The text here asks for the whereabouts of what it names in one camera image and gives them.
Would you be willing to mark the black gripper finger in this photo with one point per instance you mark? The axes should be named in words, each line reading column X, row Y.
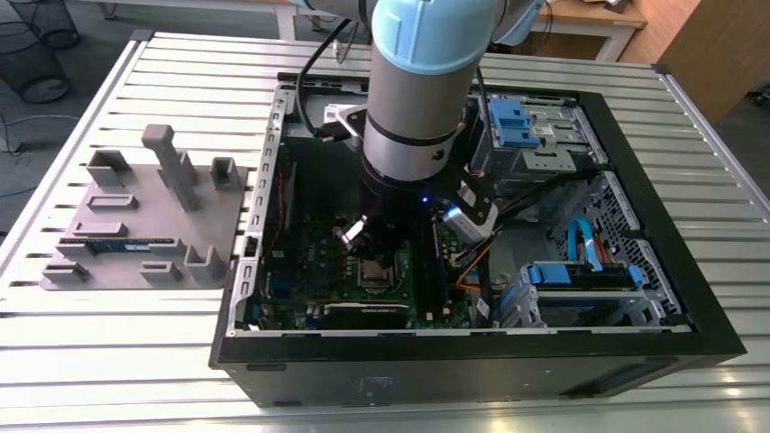
column 384, row 248
column 353, row 234

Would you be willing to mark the silver CPU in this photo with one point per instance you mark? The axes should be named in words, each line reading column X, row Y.
column 376, row 271

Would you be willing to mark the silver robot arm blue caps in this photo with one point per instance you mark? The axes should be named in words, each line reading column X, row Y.
column 415, row 99

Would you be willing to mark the green motherboard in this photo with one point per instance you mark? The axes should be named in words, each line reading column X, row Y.
column 319, row 284

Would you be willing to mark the black graphics card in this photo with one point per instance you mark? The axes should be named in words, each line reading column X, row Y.
column 363, row 315

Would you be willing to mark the empty light blue carrier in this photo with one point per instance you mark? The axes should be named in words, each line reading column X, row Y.
column 504, row 302

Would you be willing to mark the grey power supply unit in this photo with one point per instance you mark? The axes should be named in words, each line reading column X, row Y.
column 336, row 101

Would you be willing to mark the blue plastic drive latch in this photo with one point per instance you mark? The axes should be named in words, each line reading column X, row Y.
column 513, row 110
column 523, row 137

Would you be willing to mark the hard disk in blue carrier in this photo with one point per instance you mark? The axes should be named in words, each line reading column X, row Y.
column 550, row 275

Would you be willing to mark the grey metal drive cage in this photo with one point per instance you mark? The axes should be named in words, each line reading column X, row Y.
column 552, row 160

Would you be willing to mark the black PC case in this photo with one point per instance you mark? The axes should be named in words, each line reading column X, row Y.
column 480, row 361

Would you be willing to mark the grey parts rack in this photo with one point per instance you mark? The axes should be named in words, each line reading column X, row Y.
column 149, row 230

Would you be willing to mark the RAM stick with blue label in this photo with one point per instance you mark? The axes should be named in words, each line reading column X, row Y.
column 135, row 247

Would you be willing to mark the perforated metal disk bay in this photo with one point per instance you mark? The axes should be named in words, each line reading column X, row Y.
column 652, row 306

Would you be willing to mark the wooden cabinet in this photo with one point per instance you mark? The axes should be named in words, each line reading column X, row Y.
column 715, row 54

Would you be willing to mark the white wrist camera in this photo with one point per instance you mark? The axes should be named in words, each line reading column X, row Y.
column 465, row 225

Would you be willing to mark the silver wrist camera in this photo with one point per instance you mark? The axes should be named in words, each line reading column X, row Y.
column 348, row 119

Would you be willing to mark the wooden desk white frame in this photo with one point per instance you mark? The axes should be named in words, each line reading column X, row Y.
column 602, row 20

